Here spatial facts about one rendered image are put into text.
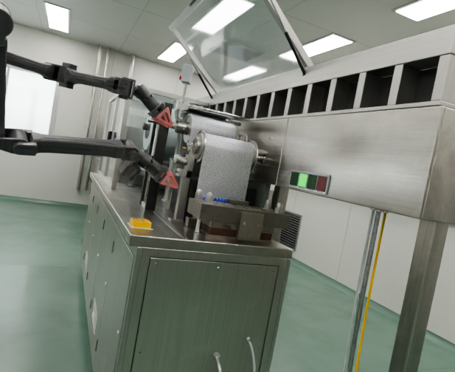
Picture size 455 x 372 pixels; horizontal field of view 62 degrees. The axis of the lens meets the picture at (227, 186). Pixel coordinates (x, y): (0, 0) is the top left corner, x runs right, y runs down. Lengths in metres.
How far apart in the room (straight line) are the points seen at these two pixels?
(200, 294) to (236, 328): 0.22
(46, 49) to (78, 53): 0.48
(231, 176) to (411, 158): 0.81
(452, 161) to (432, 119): 0.13
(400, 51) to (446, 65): 0.18
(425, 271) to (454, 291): 2.60
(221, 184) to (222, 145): 0.17
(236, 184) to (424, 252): 0.81
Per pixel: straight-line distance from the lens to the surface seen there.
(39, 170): 7.14
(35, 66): 1.89
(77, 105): 7.13
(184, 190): 1.71
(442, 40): 1.22
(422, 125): 1.16
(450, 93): 1.19
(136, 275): 1.39
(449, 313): 3.94
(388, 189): 1.19
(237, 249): 1.47
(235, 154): 1.69
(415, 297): 1.32
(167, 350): 1.54
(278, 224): 1.60
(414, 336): 1.35
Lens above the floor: 1.19
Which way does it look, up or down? 3 degrees down
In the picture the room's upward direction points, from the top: 10 degrees clockwise
